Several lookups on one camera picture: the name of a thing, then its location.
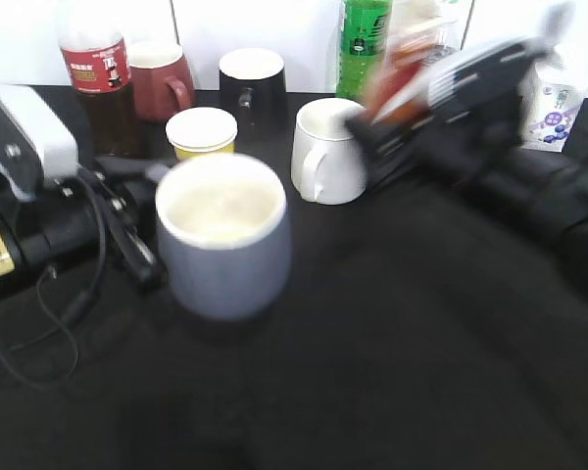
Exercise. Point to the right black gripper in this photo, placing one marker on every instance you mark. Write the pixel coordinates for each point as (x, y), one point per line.
(466, 104)

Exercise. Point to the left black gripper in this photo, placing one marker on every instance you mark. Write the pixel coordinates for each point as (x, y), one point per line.
(126, 200)

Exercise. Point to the brown nescafe coffee bottle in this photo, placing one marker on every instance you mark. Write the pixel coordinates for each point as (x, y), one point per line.
(412, 44)

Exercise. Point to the grey ceramic mug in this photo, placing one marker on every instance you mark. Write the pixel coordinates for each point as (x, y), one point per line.
(223, 234)

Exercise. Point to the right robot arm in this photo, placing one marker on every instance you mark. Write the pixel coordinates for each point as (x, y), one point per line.
(543, 196)

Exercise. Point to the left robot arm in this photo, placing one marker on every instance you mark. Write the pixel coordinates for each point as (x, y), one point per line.
(63, 224)

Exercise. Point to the maroon ceramic mug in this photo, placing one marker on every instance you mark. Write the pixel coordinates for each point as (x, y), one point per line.
(162, 81)

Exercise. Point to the green sprite bottle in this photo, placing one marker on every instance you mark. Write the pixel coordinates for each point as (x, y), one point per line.
(363, 32)

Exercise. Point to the white ceramic mug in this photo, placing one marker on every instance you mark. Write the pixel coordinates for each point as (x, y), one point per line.
(326, 163)

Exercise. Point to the black ceramic mug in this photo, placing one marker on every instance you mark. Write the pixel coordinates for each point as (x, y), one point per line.
(253, 90)

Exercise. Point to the clear water bottle green label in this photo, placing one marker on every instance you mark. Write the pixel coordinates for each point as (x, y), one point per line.
(450, 34)

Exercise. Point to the white blueberry milk carton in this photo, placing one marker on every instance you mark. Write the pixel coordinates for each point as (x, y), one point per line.
(552, 93)

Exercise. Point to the yellow plastic cup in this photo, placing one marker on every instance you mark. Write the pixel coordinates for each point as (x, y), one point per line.
(201, 131)

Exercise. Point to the dark tea bottle red label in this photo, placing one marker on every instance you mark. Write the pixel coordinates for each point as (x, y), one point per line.
(94, 51)

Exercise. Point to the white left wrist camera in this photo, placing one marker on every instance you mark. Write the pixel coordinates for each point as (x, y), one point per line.
(36, 148)

